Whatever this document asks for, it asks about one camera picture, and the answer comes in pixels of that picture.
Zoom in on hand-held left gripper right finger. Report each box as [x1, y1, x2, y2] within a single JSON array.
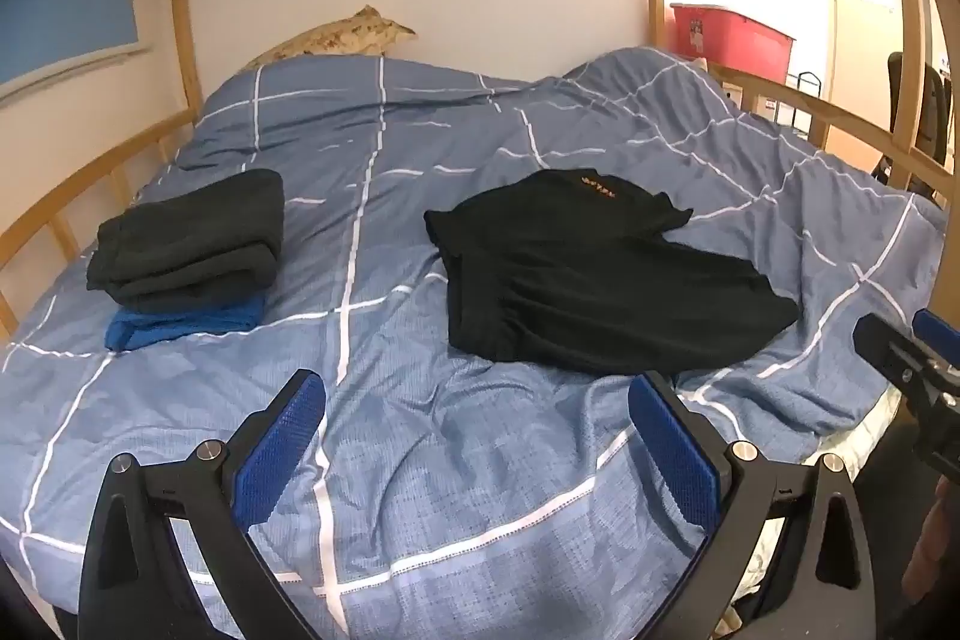
[[628, 371, 878, 640]]

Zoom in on blue checked duvet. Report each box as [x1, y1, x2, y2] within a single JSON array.
[[0, 47, 950, 618]]

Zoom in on folded dark grey garment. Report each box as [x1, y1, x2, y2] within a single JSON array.
[[86, 169, 286, 315]]

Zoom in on black office chair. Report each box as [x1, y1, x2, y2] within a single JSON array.
[[877, 51, 953, 199]]

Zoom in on black pants with orange print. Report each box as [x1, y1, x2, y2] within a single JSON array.
[[424, 169, 802, 377]]

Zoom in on beige door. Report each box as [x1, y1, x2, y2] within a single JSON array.
[[821, 0, 912, 161]]

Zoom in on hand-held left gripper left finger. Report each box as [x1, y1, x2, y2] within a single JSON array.
[[77, 368, 327, 640]]

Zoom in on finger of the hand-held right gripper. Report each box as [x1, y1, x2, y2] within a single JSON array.
[[913, 308, 960, 375], [853, 312, 960, 470]]

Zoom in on wooden bunk bed frame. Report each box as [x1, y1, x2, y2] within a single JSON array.
[[0, 0, 960, 341]]

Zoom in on folded blue garment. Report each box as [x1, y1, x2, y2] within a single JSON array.
[[105, 295, 267, 352]]

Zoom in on person's right hand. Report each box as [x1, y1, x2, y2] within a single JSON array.
[[904, 479, 960, 585]]

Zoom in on red storage bin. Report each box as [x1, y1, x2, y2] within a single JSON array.
[[670, 2, 797, 86]]

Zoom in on beige patterned pillow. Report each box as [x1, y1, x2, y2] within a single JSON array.
[[240, 5, 417, 71]]

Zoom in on black wire rack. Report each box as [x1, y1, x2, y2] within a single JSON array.
[[787, 72, 822, 131]]

